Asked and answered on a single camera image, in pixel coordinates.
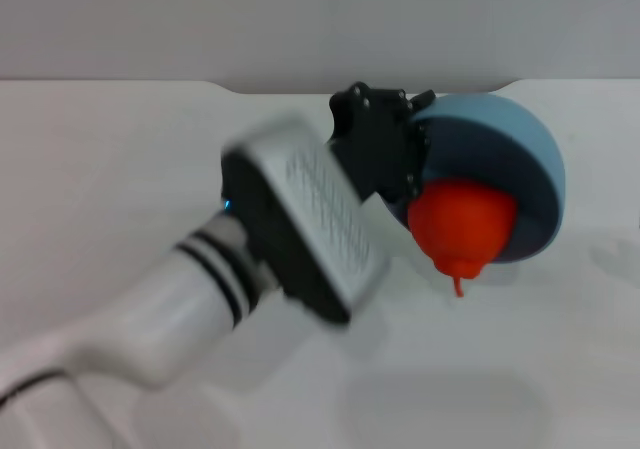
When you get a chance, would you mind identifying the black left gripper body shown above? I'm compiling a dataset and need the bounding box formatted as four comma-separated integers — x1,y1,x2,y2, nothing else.
324,82,412,211

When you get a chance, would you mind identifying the orange fruit with stem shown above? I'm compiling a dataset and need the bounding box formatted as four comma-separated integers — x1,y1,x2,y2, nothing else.
407,178,519,300

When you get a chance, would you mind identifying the blue ceramic bowl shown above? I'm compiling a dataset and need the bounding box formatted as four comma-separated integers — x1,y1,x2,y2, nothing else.
384,92,566,266

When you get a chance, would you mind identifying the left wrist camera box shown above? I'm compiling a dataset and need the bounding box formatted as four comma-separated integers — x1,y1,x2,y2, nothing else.
219,113,392,326

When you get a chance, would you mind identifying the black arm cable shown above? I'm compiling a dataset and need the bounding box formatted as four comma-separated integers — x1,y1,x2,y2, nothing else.
0,370,69,406

